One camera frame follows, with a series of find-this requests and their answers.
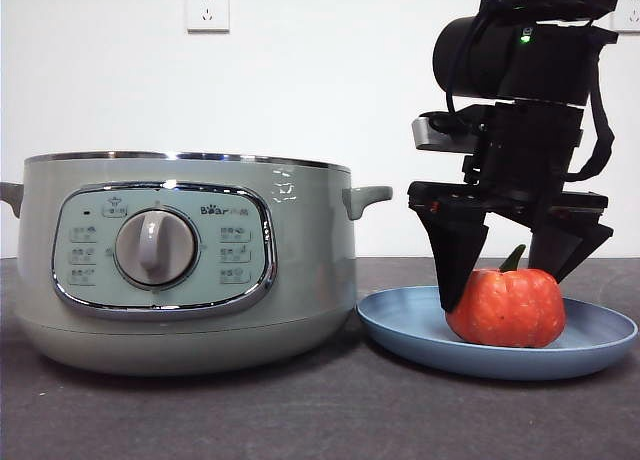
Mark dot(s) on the white wall socket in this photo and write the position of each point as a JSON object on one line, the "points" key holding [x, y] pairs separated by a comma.
{"points": [[208, 10], [631, 20]]}

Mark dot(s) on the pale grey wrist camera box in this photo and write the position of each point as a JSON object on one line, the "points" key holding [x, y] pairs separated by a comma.
{"points": [[435, 139]]}

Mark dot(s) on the pale green electric steamer pot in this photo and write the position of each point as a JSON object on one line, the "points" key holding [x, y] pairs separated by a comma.
{"points": [[310, 260]]}

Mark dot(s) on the orange pumpkin with green stem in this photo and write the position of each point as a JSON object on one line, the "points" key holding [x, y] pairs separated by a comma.
{"points": [[510, 310]]}

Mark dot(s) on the grey steamer control dial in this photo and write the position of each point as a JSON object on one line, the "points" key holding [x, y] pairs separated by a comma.
{"points": [[156, 247]]}

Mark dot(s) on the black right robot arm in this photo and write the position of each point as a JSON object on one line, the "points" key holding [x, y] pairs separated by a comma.
{"points": [[480, 55]]}

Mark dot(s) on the blue round plate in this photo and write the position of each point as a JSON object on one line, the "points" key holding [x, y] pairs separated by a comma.
{"points": [[400, 330]]}

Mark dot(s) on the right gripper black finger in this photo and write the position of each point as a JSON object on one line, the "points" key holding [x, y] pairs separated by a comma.
{"points": [[452, 260], [562, 250]]}

